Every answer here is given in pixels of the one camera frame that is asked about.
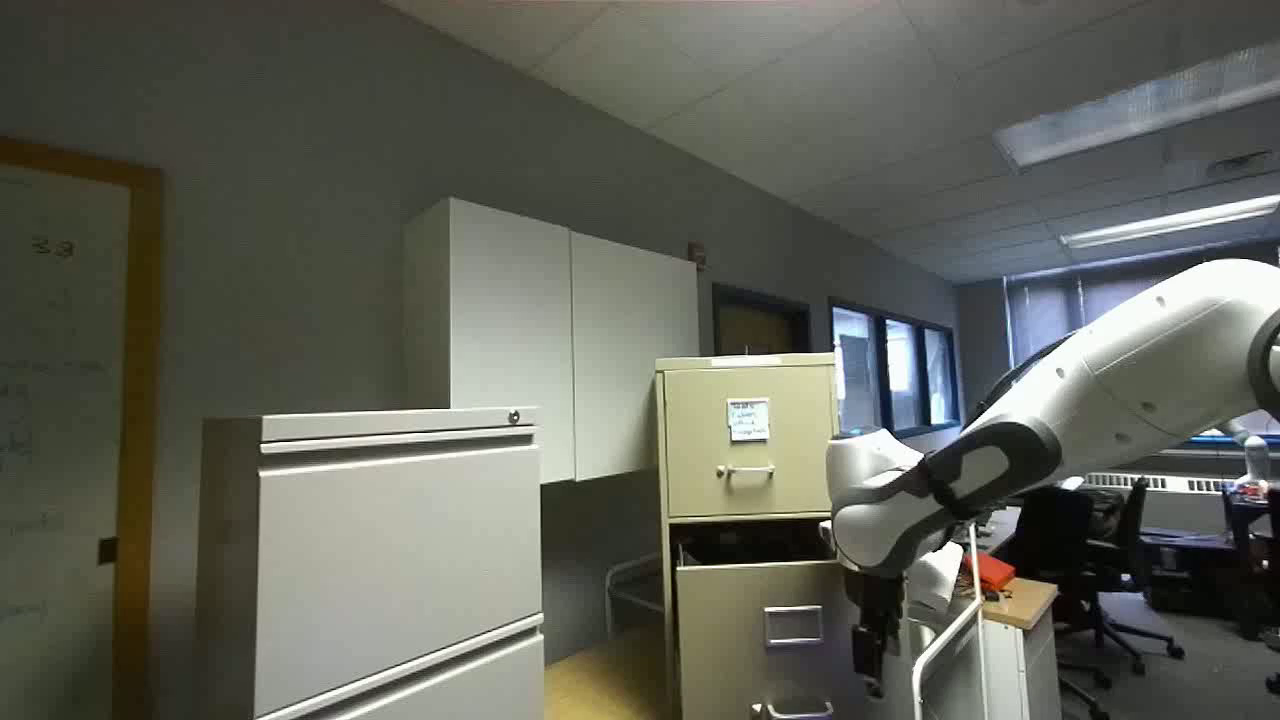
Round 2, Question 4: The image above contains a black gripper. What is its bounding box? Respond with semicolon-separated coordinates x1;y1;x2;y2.
846;559;917;696

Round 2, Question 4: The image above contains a beige file cabinet drawer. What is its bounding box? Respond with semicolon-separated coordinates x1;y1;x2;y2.
674;522;873;720

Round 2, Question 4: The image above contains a beige metal file cabinet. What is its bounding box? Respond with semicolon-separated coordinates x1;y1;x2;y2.
651;347;846;720

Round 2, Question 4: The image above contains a grey lateral file cabinet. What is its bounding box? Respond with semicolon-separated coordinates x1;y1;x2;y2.
197;405;547;720

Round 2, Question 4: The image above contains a white bent pipe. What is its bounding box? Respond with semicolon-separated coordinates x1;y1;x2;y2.
908;522;988;720

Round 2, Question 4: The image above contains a white cart with wooden top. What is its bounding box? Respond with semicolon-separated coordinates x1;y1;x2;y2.
905;577;1065;720

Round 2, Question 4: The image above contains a small red object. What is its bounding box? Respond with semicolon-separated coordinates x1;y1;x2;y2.
978;549;1022;598

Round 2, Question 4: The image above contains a black office chair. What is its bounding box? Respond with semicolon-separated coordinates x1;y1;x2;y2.
1024;477;1189;693

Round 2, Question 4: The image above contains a white paper label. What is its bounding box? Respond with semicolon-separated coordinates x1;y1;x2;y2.
723;394;778;449

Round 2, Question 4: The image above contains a dark framed window row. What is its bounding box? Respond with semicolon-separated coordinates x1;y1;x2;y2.
823;302;965;440

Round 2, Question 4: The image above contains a dark wooden door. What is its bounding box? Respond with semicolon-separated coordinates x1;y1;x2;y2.
708;281;815;362

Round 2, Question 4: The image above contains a narrow fluorescent ceiling light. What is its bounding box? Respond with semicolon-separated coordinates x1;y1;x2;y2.
1056;188;1280;256

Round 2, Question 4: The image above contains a large fluorescent ceiling light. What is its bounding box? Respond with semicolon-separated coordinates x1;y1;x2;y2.
994;36;1280;171

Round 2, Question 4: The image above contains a wood framed whiteboard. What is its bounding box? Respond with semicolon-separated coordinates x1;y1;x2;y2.
0;131;168;720

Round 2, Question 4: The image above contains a white wall cabinet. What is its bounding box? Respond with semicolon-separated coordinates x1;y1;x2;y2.
401;197;705;487

